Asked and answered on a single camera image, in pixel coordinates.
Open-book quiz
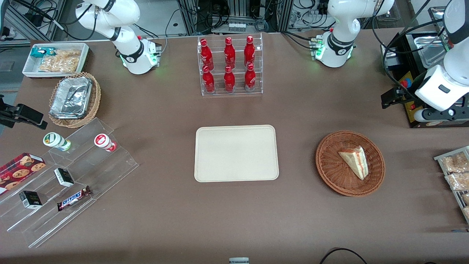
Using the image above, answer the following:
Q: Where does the aluminium foil tray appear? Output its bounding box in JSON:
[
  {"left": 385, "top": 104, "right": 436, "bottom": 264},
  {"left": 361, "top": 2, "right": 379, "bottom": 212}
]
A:
[{"left": 49, "top": 76, "right": 93, "bottom": 120}]

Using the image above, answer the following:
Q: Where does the beige plastic serving tray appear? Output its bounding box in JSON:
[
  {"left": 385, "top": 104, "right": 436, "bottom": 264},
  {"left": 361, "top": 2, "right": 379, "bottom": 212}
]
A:
[{"left": 194, "top": 124, "right": 280, "bottom": 183}]

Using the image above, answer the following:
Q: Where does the red lid drink cup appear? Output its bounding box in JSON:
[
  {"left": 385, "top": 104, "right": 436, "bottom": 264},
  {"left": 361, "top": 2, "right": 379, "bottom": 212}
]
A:
[{"left": 93, "top": 133, "right": 118, "bottom": 153}]

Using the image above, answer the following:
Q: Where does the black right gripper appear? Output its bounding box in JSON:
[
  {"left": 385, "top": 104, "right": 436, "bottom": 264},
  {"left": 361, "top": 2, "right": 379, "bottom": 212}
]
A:
[{"left": 0, "top": 96, "right": 48, "bottom": 130}]

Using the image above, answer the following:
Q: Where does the tray of packaged snacks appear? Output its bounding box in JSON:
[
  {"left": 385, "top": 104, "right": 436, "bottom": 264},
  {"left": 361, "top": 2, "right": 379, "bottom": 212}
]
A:
[{"left": 433, "top": 146, "right": 469, "bottom": 225}]

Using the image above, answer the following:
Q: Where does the teal snack packet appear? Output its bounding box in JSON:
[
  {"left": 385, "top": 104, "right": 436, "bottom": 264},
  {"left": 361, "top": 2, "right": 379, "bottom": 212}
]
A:
[{"left": 30, "top": 47, "right": 56, "bottom": 58}]

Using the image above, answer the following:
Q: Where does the triangular sandwich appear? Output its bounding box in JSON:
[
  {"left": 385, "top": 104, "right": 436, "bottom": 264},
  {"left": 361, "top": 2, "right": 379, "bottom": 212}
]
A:
[{"left": 337, "top": 145, "right": 369, "bottom": 181}]

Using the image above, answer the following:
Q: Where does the clear bag of crackers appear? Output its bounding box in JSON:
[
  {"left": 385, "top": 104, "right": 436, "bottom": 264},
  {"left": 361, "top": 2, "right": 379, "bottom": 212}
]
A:
[{"left": 38, "top": 49, "right": 82, "bottom": 73}]

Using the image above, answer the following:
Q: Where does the clear acrylic bottle rack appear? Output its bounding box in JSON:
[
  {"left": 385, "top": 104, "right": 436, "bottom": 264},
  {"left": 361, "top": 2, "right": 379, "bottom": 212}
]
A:
[{"left": 197, "top": 33, "right": 264, "bottom": 97}]

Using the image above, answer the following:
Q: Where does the oval light wicker basket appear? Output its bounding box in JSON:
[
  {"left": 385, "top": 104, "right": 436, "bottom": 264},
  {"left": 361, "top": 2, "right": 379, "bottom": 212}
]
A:
[{"left": 48, "top": 71, "right": 102, "bottom": 129}]

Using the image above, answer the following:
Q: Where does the clear bag of pastry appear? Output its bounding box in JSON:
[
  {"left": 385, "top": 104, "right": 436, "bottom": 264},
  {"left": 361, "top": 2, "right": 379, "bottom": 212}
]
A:
[
  {"left": 441, "top": 152, "right": 469, "bottom": 173},
  {"left": 444, "top": 172, "right": 469, "bottom": 192}
]

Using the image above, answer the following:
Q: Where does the red cola bottle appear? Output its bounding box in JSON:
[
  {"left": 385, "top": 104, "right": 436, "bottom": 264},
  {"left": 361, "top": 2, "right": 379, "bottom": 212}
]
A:
[
  {"left": 224, "top": 36, "right": 236, "bottom": 70},
  {"left": 202, "top": 65, "right": 216, "bottom": 94},
  {"left": 244, "top": 35, "right": 256, "bottom": 69},
  {"left": 224, "top": 65, "right": 236, "bottom": 93},
  {"left": 244, "top": 63, "right": 257, "bottom": 92},
  {"left": 200, "top": 38, "right": 215, "bottom": 71}
]

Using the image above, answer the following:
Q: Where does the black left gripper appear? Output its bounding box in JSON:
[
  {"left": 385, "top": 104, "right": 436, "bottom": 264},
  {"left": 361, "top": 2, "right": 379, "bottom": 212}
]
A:
[{"left": 381, "top": 87, "right": 469, "bottom": 122}]

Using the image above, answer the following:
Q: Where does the black food warmer appliance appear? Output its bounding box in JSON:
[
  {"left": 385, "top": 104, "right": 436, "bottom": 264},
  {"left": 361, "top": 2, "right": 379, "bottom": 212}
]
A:
[{"left": 380, "top": 31, "right": 469, "bottom": 129}]

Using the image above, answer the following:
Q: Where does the clear acrylic tiered shelf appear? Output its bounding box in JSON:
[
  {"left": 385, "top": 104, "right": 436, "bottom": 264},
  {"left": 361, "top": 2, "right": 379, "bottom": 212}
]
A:
[{"left": 0, "top": 117, "right": 140, "bottom": 249}]

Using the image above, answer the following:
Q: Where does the aluminium frame rack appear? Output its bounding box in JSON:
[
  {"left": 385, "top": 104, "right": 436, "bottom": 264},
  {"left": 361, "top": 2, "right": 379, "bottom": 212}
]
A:
[{"left": 177, "top": 0, "right": 294, "bottom": 36}]

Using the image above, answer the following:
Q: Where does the red cookie box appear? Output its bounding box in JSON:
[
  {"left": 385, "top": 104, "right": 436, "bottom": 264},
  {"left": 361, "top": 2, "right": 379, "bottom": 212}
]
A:
[{"left": 0, "top": 152, "right": 47, "bottom": 195}]

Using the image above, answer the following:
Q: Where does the white rectangular snack bin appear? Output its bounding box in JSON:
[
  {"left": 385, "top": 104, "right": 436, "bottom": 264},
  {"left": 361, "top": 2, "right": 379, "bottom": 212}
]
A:
[{"left": 22, "top": 43, "right": 91, "bottom": 79}]

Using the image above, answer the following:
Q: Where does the Snickers chocolate bar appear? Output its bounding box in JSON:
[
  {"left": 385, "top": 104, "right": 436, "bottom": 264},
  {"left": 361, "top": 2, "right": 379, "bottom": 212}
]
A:
[{"left": 56, "top": 186, "right": 92, "bottom": 212}]

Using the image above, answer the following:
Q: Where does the black cable on table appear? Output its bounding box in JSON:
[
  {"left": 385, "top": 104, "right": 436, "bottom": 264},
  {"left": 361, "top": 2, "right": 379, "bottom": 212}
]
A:
[{"left": 318, "top": 248, "right": 369, "bottom": 264}]

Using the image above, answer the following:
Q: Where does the small black white box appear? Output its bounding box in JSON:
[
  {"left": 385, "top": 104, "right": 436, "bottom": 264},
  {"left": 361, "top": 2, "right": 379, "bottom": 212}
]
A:
[
  {"left": 53, "top": 168, "right": 75, "bottom": 188},
  {"left": 19, "top": 190, "right": 43, "bottom": 210}
]

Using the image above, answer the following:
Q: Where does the round brown wicker basket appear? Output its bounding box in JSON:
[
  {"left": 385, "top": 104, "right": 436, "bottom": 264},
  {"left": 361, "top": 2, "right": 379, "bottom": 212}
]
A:
[{"left": 315, "top": 130, "right": 386, "bottom": 198}]

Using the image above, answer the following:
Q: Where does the green lid drink cup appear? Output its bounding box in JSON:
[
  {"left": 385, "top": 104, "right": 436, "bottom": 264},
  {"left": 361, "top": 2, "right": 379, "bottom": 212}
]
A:
[{"left": 43, "top": 132, "right": 72, "bottom": 152}]

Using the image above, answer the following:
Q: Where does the steel warmer pan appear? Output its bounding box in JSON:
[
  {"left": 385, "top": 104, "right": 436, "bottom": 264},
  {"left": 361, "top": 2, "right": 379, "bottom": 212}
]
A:
[{"left": 413, "top": 34, "right": 450, "bottom": 69}]

